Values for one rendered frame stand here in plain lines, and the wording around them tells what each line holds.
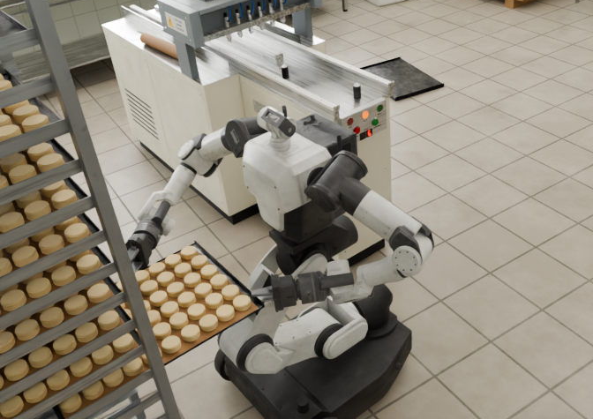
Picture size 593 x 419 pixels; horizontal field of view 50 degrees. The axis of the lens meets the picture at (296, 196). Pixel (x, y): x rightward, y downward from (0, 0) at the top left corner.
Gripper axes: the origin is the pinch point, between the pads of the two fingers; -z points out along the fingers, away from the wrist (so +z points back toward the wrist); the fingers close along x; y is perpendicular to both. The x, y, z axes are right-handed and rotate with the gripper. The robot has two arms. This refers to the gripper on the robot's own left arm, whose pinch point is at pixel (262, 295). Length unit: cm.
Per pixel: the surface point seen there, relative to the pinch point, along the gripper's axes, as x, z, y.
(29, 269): 46, -45, 32
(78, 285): 36, -38, 28
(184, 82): 2, -25, -157
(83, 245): 45, -35, 26
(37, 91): 81, -34, 25
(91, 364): 9, -43, 26
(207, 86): 5, -14, -141
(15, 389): 18, -56, 38
